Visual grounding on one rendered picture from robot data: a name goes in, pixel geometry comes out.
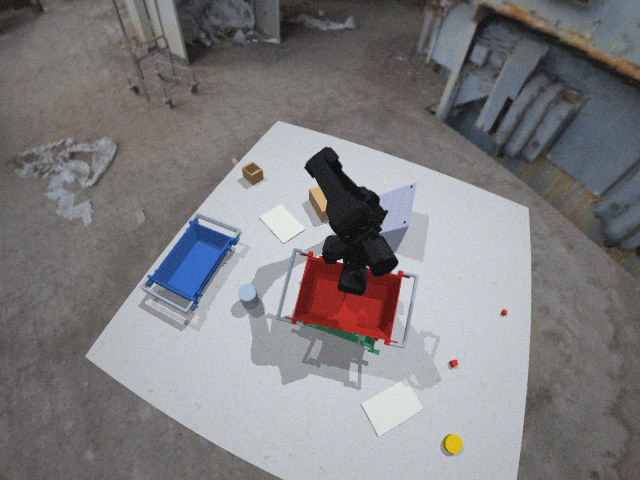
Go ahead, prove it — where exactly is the small brown cardboard box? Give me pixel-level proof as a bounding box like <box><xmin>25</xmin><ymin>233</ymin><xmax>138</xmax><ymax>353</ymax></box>
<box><xmin>242</xmin><ymin>162</ymin><xmax>264</xmax><ymax>185</ymax></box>

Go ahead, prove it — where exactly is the green plastic tray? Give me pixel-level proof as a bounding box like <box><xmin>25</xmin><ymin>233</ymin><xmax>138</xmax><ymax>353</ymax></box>
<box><xmin>308</xmin><ymin>323</ymin><xmax>380</xmax><ymax>355</ymax></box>

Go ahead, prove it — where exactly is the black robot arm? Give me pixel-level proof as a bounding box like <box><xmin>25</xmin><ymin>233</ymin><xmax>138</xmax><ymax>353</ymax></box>
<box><xmin>304</xmin><ymin>147</ymin><xmax>398</xmax><ymax>277</ymax></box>

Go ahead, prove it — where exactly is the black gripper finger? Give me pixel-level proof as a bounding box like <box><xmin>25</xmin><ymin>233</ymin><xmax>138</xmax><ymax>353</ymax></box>
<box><xmin>342</xmin><ymin>263</ymin><xmax>368</xmax><ymax>276</ymax></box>

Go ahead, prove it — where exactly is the tan rectangular block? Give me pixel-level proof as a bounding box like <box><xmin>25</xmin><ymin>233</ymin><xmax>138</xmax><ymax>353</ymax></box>
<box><xmin>309</xmin><ymin>186</ymin><xmax>329</xmax><ymax>222</ymax></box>

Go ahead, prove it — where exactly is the yellow cylinder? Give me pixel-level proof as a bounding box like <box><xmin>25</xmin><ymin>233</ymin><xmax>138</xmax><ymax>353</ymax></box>
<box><xmin>443</xmin><ymin>434</ymin><xmax>463</xmax><ymax>454</ymax></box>

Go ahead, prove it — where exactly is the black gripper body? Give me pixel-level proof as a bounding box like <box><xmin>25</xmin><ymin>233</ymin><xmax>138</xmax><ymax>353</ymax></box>
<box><xmin>337</xmin><ymin>248</ymin><xmax>368</xmax><ymax>296</ymax></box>

